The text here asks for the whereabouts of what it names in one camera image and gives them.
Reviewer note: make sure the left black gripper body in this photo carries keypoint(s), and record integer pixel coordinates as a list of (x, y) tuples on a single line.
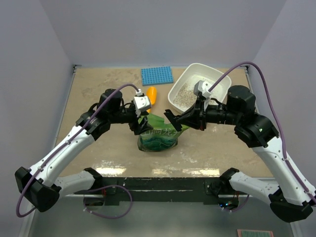
[(133, 122)]

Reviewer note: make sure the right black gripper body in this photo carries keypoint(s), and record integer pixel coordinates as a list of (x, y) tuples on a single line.
[(200, 106)]

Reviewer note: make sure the black bag clip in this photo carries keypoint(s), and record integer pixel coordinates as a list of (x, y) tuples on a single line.
[(173, 120)]

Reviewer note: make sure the green litter bag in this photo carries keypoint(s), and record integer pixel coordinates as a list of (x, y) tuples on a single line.
[(163, 136)]

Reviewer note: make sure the white litter box tray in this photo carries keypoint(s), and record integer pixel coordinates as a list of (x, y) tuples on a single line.
[(181, 95)]

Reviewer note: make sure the orange plastic scoop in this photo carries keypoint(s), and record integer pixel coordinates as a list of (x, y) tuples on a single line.
[(152, 95)]

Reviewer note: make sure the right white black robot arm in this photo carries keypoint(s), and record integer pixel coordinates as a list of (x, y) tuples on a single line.
[(293, 197)]

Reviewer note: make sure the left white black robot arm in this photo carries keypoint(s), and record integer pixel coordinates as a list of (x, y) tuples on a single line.
[(42, 185)]

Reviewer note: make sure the blue studded plate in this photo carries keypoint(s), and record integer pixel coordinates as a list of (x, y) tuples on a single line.
[(156, 76)]

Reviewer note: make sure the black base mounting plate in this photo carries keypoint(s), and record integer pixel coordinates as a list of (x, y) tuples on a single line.
[(209, 191)]

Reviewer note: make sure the pink green board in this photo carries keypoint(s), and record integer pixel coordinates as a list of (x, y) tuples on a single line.
[(254, 233)]

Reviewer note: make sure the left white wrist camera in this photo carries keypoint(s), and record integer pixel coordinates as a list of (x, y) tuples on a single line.
[(142, 102)]

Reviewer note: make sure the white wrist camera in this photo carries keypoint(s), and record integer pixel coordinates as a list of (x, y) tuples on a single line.
[(142, 102), (201, 89)]

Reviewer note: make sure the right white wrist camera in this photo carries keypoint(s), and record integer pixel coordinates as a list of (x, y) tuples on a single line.
[(201, 89)]

